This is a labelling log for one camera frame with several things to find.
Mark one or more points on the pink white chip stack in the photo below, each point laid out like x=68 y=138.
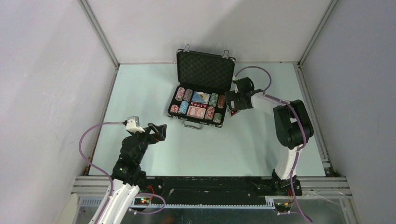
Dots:
x=180 y=94

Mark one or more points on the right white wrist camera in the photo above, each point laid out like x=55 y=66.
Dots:
x=235 y=82

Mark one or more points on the red white chip stack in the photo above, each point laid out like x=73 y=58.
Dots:
x=210 y=111
x=174 y=109

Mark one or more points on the black poker set case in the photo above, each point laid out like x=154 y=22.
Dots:
x=208 y=73

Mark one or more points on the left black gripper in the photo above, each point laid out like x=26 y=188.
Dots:
x=159 y=131

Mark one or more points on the red playing card deck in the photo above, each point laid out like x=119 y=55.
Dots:
x=196 y=112

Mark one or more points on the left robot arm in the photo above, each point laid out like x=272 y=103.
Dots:
x=127 y=178

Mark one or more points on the row of red dice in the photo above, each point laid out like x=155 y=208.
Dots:
x=200 y=105

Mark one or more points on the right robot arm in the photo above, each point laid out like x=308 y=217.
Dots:
x=292 y=123

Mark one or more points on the orange brown chip stack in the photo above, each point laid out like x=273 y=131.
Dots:
x=221 y=101

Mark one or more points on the white green chip stack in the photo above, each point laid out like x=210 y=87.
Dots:
x=217 y=118

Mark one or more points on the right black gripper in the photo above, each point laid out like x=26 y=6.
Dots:
x=231 y=95

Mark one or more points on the blue playing card box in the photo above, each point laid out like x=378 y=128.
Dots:
x=201 y=97

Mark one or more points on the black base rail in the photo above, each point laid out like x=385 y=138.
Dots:
x=227 y=191

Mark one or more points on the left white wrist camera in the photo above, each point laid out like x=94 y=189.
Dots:
x=132 y=125

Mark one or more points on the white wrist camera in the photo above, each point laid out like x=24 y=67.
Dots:
x=235 y=82
x=132 y=125

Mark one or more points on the white ten chip stack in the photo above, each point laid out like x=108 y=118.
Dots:
x=183 y=107

